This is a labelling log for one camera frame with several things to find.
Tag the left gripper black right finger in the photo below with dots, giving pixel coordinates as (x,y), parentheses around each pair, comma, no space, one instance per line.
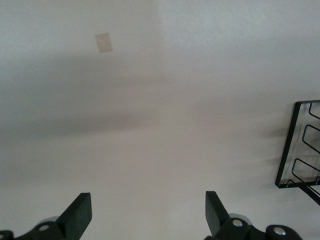
(218,222)

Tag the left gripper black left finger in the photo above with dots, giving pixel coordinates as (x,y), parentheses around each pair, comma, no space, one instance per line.
(75,220)

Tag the small brown tape patch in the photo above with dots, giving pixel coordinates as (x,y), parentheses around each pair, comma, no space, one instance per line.
(104,43)

